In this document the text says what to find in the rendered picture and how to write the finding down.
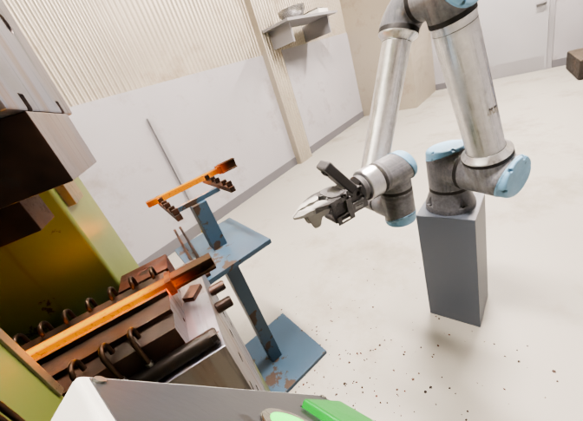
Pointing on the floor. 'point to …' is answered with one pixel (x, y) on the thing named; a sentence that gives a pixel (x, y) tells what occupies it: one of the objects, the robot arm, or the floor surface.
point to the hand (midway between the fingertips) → (297, 213)
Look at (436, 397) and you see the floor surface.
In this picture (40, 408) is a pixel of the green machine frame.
